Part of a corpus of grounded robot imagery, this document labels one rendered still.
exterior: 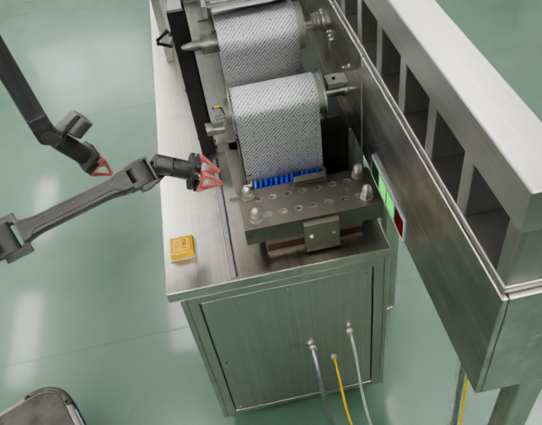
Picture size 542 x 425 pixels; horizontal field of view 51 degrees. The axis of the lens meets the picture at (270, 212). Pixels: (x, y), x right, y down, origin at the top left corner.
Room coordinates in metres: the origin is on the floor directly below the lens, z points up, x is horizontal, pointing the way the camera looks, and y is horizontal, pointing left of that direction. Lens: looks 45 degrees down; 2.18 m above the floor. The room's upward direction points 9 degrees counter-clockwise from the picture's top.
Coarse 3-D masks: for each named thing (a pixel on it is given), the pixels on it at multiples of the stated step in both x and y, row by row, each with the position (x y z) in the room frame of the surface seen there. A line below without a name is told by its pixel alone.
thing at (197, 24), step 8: (160, 0) 2.62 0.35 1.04; (184, 0) 2.32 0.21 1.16; (192, 0) 2.32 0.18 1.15; (200, 0) 2.32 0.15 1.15; (192, 8) 2.32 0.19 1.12; (200, 8) 2.32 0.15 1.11; (192, 16) 2.32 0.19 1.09; (200, 16) 2.32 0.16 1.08; (208, 16) 2.32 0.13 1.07; (192, 24) 2.32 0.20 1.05; (200, 24) 2.32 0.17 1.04; (208, 24) 2.32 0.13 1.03; (192, 32) 2.32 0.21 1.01; (200, 32) 2.32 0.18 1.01; (176, 56) 2.31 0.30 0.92
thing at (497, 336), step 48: (336, 48) 1.47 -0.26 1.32; (336, 96) 1.49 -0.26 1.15; (384, 96) 1.04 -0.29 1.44; (384, 144) 1.03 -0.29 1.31; (432, 192) 0.75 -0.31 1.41; (432, 240) 0.72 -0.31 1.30; (432, 288) 0.70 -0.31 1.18; (480, 288) 0.54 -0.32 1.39; (528, 288) 0.49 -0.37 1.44; (480, 336) 0.50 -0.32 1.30; (528, 336) 0.48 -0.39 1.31; (480, 384) 0.48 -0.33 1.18
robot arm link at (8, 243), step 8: (0, 224) 1.05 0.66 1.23; (8, 224) 1.07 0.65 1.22; (0, 232) 1.04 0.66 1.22; (8, 232) 1.04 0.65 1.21; (0, 240) 1.02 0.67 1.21; (8, 240) 1.02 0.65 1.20; (16, 240) 1.03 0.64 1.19; (0, 248) 1.01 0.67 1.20; (8, 248) 1.01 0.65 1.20; (16, 248) 1.01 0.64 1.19; (0, 256) 0.99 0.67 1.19
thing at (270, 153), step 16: (288, 128) 1.30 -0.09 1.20; (304, 128) 1.30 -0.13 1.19; (320, 128) 1.30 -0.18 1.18; (240, 144) 1.29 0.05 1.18; (256, 144) 1.29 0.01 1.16; (272, 144) 1.30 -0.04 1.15; (288, 144) 1.30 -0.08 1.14; (304, 144) 1.30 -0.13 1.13; (320, 144) 1.30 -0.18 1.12; (256, 160) 1.29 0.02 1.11; (272, 160) 1.30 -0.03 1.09; (288, 160) 1.30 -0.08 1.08; (304, 160) 1.30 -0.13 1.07; (320, 160) 1.30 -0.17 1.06; (256, 176) 1.29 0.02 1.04; (272, 176) 1.29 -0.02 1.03
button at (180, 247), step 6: (174, 240) 1.20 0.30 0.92; (180, 240) 1.19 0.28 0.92; (186, 240) 1.19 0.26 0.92; (192, 240) 1.19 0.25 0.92; (174, 246) 1.17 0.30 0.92; (180, 246) 1.17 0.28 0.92; (186, 246) 1.17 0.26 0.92; (192, 246) 1.16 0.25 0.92; (174, 252) 1.15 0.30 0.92; (180, 252) 1.15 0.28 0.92; (186, 252) 1.15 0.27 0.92; (192, 252) 1.15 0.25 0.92; (174, 258) 1.14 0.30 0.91; (180, 258) 1.14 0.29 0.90
